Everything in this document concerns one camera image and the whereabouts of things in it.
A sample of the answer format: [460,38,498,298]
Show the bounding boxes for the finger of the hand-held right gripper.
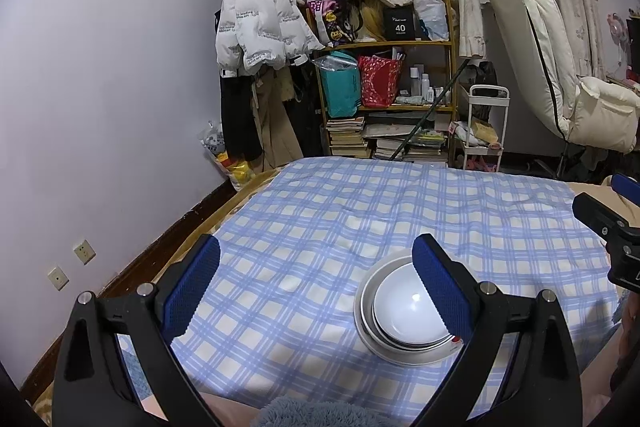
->
[572,192,640,254]
[612,173,640,206]

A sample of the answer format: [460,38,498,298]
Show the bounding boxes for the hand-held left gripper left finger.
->
[52,234,223,427]

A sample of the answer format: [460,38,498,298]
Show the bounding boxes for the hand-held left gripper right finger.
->
[412,234,583,427]

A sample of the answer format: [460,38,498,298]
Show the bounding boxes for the plain white bowl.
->
[372,264,453,342]

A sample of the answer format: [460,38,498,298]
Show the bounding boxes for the pink toys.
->
[465,156,501,174]

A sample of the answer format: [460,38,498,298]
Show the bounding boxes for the blue checked cloth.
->
[117,157,622,427]

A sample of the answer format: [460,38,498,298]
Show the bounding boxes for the plastic bag of snacks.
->
[200,122,262,191]

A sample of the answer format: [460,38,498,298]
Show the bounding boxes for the stack of magazines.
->
[372,126,449,164]

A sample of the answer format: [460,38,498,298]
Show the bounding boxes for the white recliner chair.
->
[480,0,640,156]

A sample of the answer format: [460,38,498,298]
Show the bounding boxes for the pink fan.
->
[605,11,640,44]

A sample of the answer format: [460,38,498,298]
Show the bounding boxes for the white trolley cart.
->
[449,85,511,172]

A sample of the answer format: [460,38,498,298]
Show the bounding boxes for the person's blue fleece top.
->
[252,396,403,427]

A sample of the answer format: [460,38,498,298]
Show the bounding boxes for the dark long pole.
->
[390,59,469,162]

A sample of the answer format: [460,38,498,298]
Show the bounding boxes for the stack of books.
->
[326,117,371,159]

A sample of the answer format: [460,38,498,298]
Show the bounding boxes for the black hanging garment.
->
[220,72,264,164]

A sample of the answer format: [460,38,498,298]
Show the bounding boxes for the beige hanging garment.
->
[250,67,304,170]

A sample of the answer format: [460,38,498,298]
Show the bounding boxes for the group of white bottles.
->
[409,64,437,104]

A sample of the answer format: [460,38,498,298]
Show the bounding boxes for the red gift bag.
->
[357,54,405,109]

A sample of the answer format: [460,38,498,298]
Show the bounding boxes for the teal bag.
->
[319,53,362,118]

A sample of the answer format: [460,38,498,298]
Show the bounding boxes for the wooden shelf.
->
[306,0,459,164]

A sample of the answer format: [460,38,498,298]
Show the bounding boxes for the white plastic bag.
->
[415,0,449,42]

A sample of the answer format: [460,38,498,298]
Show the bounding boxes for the black box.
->
[384,5,417,42]

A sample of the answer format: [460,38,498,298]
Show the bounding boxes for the blonde wig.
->
[352,0,388,42]

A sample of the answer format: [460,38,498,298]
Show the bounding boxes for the white puffer jacket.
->
[216,0,325,78]

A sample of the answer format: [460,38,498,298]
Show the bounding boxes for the colourful printed bag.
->
[306,0,358,48]

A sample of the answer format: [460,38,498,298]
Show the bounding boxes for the wall socket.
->
[47,265,70,292]
[73,239,96,266]

